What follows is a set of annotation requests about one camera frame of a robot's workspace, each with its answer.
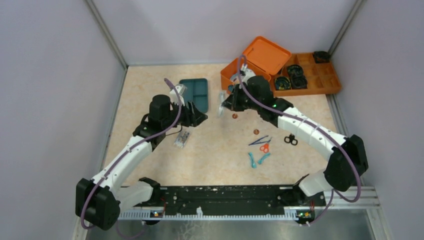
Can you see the black handled scissors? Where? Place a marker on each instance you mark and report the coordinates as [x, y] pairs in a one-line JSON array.
[[291, 139]]

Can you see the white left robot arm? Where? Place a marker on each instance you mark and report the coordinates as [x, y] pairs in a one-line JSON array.
[[100, 199]]

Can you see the black tape roll left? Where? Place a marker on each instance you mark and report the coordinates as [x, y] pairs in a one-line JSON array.
[[282, 83]]

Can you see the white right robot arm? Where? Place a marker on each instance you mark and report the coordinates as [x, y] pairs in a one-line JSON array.
[[346, 156]]

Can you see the teal clip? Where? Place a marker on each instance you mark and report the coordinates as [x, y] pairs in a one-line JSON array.
[[261, 160], [252, 160]]

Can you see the orange compartment tray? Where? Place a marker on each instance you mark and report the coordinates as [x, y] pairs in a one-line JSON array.
[[321, 78]]

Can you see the clear bag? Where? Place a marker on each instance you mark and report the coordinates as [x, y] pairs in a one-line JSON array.
[[221, 99]]

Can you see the orange small scissors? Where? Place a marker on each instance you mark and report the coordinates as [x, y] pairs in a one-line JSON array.
[[265, 146]]

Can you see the orange medicine box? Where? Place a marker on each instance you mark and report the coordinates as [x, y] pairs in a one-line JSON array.
[[264, 57]]

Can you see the black tape roll right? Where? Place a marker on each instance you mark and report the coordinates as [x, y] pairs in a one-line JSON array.
[[299, 82]]

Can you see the small pill blister bag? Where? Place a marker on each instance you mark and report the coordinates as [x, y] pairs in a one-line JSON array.
[[182, 139]]

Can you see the blue tweezers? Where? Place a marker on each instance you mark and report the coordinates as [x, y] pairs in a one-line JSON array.
[[262, 140]]

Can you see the black tape roll upper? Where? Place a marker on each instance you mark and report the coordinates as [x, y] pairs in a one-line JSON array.
[[294, 71]]

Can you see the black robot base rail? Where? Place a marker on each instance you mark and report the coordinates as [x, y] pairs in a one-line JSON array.
[[232, 202]]

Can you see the teal clip right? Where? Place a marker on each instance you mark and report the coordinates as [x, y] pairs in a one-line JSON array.
[[261, 160]]

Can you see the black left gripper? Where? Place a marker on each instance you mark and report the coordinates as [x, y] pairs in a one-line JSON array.
[[186, 114]]

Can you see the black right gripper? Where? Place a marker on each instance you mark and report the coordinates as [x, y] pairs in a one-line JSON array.
[[235, 101]]

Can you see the black tape roll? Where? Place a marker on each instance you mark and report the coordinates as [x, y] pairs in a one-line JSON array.
[[294, 71], [299, 82], [282, 83]]

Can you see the teal clip left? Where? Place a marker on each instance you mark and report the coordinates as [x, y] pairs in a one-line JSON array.
[[252, 160]]

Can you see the teal divided tray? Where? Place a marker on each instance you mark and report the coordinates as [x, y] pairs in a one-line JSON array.
[[197, 91]]

